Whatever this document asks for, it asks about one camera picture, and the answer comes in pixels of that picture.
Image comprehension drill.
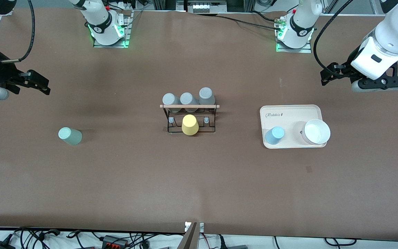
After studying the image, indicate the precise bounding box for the pale green plastic cup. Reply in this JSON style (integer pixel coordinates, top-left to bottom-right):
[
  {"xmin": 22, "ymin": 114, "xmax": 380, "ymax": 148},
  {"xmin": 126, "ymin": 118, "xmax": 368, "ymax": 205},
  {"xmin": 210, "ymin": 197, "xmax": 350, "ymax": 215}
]
[{"xmin": 58, "ymin": 127, "xmax": 82, "ymax": 146}]

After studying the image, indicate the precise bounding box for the light blue plastic cup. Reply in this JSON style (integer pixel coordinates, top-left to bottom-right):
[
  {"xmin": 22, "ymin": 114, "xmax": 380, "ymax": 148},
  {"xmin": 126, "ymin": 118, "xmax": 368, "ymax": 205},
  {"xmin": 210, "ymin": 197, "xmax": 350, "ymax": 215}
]
[{"xmin": 265, "ymin": 126, "xmax": 285, "ymax": 145}]

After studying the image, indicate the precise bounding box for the white bowl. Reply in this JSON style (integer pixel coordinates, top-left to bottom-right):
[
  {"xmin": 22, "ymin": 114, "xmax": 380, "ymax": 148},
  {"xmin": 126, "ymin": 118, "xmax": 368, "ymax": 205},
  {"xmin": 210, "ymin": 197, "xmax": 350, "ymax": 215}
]
[{"xmin": 301, "ymin": 119, "xmax": 331, "ymax": 145}]

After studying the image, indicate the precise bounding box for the cream plastic tray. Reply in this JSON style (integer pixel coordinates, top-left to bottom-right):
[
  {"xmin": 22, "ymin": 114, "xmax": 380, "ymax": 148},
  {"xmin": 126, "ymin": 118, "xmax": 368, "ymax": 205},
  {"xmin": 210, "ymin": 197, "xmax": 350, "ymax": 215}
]
[{"xmin": 260, "ymin": 104, "xmax": 327, "ymax": 149}]

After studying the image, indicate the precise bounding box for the grey plastic cup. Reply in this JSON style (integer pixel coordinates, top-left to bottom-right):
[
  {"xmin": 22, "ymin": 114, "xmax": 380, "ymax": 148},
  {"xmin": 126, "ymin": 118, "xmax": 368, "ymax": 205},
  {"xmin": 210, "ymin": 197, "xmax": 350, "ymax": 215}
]
[
  {"xmin": 198, "ymin": 87, "xmax": 216, "ymax": 106},
  {"xmin": 162, "ymin": 93, "xmax": 181, "ymax": 113},
  {"xmin": 180, "ymin": 92, "xmax": 199, "ymax": 112}
]

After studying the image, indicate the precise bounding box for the yellow plastic cup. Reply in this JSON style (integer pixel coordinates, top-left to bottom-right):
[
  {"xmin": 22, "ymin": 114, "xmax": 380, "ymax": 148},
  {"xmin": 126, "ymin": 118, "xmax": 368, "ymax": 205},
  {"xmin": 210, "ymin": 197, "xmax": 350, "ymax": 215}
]
[{"xmin": 181, "ymin": 114, "xmax": 199, "ymax": 136}]

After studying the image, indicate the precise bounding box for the black orange connector block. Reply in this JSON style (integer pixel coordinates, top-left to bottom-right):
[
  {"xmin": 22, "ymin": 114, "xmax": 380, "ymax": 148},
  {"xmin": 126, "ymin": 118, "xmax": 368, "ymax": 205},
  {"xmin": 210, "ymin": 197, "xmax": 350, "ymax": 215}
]
[{"xmin": 102, "ymin": 235, "xmax": 129, "ymax": 248}]

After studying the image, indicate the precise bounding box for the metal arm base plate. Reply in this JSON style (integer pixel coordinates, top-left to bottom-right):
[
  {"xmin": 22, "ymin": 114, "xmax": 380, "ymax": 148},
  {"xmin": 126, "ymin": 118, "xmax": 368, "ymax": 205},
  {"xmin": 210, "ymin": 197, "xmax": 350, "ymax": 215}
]
[
  {"xmin": 276, "ymin": 17, "xmax": 312, "ymax": 53},
  {"xmin": 93, "ymin": 10, "xmax": 131, "ymax": 48}
]

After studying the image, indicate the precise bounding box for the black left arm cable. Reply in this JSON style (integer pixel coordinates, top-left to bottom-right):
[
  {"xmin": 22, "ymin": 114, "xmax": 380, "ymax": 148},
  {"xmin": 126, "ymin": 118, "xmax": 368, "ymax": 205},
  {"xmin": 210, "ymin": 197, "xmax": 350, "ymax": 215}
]
[{"xmin": 314, "ymin": 0, "xmax": 355, "ymax": 77}]

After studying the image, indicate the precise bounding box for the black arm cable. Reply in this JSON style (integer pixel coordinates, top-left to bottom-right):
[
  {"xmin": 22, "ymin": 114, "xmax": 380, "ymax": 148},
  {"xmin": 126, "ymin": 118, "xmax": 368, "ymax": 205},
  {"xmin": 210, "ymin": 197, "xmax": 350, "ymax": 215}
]
[
  {"xmin": 0, "ymin": 0, "xmax": 36, "ymax": 63},
  {"xmin": 314, "ymin": 0, "xmax": 355, "ymax": 77}
]

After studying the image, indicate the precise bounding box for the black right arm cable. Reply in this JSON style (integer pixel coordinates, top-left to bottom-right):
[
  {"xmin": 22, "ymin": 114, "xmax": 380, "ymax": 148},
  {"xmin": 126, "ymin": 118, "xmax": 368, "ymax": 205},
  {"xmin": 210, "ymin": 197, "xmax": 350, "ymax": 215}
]
[{"xmin": 0, "ymin": 0, "xmax": 36, "ymax": 63}]

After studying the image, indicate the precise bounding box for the black cable across table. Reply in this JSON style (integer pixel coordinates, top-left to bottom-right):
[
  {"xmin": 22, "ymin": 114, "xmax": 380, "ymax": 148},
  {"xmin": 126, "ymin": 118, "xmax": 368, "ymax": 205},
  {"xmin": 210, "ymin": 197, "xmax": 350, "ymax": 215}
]
[{"xmin": 216, "ymin": 13, "xmax": 283, "ymax": 31}]

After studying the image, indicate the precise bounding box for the black wire cup rack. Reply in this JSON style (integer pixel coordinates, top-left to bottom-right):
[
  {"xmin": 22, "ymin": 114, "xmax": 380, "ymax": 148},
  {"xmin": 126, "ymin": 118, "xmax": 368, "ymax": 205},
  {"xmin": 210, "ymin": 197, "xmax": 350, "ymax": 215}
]
[{"xmin": 160, "ymin": 104, "xmax": 220, "ymax": 135}]

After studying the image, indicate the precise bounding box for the black cable loop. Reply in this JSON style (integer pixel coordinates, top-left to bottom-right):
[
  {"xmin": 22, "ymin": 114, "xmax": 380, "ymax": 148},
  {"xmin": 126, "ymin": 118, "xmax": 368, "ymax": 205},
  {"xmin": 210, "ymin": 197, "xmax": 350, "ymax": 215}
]
[{"xmin": 324, "ymin": 237, "xmax": 357, "ymax": 247}]

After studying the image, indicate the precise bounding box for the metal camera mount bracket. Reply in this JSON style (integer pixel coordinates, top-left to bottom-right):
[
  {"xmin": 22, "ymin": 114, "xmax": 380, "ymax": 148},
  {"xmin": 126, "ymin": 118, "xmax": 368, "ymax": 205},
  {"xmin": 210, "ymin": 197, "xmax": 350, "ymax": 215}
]
[{"xmin": 177, "ymin": 221, "xmax": 205, "ymax": 249}]

